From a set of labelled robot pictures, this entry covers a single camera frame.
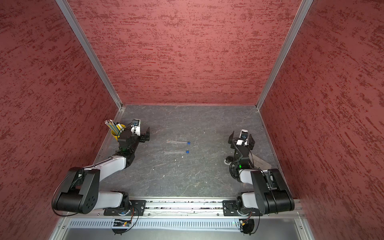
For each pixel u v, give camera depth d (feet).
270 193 1.42
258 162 2.87
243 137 2.37
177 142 3.25
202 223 2.33
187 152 3.10
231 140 2.67
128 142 2.15
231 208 2.42
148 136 2.73
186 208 2.50
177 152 3.12
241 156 2.01
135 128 2.49
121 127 3.10
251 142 2.58
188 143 3.23
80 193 1.40
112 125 2.94
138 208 2.41
